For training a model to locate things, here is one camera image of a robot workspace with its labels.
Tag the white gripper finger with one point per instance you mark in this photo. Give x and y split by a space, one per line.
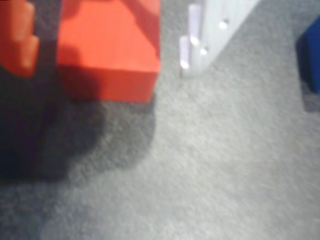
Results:
215 32

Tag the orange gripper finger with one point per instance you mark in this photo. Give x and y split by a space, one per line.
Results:
15 37

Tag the red cube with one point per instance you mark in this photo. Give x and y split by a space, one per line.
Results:
107 50

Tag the blue cube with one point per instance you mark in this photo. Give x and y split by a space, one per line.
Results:
311 57

